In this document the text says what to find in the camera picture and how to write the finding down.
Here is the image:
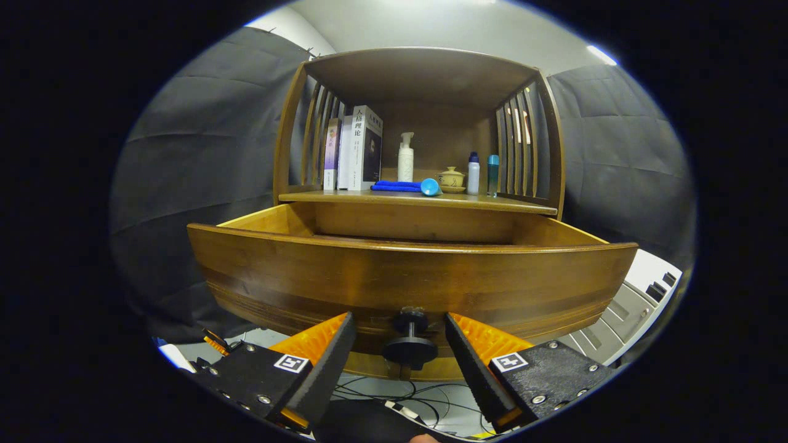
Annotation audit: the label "white pump bottle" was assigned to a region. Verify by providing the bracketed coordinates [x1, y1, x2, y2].
[398, 132, 415, 183]

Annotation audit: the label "grey filing cabinet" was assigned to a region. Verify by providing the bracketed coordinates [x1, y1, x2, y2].
[557, 249, 684, 367]

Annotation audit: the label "thin purple book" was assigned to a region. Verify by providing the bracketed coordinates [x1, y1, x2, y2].
[323, 118, 342, 191]

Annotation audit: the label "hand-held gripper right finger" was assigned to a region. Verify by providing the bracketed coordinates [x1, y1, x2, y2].
[444, 312, 619, 431]

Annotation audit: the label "brown wooden drawer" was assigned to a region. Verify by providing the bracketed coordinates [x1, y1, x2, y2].
[187, 202, 640, 381]

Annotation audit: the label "black backdrop cloth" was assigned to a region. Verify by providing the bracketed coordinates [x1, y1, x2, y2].
[111, 28, 321, 345]
[547, 65, 698, 271]

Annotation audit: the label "wooden countertop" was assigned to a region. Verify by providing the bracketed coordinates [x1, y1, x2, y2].
[278, 188, 558, 216]

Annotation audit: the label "folded blue cloth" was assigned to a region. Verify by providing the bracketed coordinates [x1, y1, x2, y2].
[371, 180, 425, 193]

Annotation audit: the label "small ceiling light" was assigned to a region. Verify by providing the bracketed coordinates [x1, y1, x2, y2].
[586, 44, 618, 66]

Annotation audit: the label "beige lidded teacup with saucer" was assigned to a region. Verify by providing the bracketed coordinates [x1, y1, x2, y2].
[438, 166, 467, 194]

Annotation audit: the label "black floor cables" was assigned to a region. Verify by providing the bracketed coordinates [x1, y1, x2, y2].
[332, 375, 493, 439]

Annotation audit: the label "thin white book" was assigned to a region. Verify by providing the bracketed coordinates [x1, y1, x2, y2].
[337, 115, 355, 191]

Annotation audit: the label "thick white portrait book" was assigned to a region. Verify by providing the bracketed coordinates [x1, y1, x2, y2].
[348, 105, 384, 191]

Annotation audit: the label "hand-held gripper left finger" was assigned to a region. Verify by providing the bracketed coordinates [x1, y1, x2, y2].
[185, 311, 358, 431]

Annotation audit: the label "brown wooden cabinet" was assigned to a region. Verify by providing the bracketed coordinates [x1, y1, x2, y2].
[273, 46, 566, 382]

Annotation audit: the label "black round drawer knob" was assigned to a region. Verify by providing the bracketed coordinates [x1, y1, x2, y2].
[382, 306, 439, 372]

